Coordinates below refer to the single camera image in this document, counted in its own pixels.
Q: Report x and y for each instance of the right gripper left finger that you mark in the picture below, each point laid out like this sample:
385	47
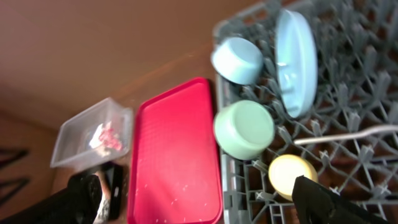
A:
78	203

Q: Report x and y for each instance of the green bowl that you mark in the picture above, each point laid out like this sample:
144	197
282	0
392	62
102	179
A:
244	129

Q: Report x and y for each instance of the red serving tray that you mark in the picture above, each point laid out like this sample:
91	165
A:
175	171

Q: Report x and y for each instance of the white plastic spoon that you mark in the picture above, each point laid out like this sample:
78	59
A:
378	129

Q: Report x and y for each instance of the grey dishwasher rack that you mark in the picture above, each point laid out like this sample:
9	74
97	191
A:
357	88

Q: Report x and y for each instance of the large light blue plate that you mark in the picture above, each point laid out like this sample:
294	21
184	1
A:
297	63

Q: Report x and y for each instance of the small light blue bowl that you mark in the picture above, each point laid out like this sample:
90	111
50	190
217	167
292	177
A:
238	60

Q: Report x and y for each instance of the red snack wrapper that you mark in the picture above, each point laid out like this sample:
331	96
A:
110	139

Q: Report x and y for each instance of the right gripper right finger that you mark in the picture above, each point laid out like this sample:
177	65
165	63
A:
317	205

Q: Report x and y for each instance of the black waste tray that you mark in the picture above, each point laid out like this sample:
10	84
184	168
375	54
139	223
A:
114	180

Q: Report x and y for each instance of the white rice pile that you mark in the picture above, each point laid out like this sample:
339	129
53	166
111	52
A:
103	212

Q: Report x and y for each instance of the clear plastic waste bin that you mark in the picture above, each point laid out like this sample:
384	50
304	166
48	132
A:
72	148

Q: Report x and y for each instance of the white napkin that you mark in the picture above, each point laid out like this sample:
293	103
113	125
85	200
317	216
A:
94	143

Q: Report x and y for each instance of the yellow plastic cup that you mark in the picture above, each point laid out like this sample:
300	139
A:
285	169

